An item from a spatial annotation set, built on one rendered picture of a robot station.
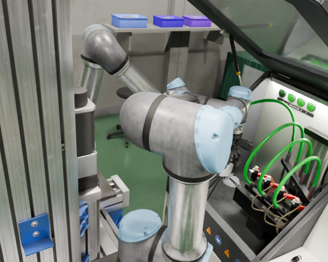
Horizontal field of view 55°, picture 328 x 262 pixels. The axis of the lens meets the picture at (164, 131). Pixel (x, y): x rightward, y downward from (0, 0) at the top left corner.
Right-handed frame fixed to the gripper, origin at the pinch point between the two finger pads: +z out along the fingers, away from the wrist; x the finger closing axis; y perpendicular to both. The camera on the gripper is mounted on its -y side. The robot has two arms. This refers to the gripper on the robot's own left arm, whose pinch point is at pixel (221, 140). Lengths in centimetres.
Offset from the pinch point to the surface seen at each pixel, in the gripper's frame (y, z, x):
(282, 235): -1.4, 34.1, 33.8
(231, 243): 17.7, 30.5, 27.5
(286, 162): -18.4, 29.9, -9.6
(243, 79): -42, 29, -334
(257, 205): 2.9, 32.2, 8.3
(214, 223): 21.5, 24.3, 17.7
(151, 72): 57, -59, -307
